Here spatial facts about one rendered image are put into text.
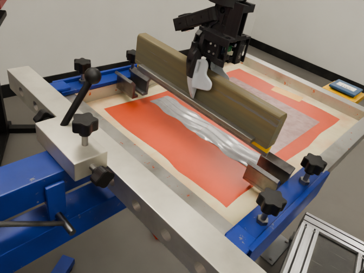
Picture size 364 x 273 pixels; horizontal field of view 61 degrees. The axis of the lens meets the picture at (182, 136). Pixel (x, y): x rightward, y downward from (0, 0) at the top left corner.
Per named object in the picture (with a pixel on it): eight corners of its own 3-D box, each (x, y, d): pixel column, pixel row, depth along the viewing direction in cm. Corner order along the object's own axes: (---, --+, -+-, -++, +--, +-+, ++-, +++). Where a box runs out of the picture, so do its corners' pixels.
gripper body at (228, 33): (220, 71, 58) (237, 4, 51) (187, 54, 62) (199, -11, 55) (243, 64, 63) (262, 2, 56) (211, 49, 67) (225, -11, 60)
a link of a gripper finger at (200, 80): (200, 109, 63) (214, 66, 58) (179, 96, 66) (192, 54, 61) (209, 107, 65) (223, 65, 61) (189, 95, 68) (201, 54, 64)
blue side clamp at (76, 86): (143, 82, 99) (145, 61, 95) (153, 88, 97) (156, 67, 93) (53, 105, 80) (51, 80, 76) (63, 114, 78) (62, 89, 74)
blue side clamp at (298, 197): (297, 182, 71) (309, 159, 67) (316, 195, 69) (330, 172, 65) (215, 255, 52) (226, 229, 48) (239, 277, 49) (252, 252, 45)
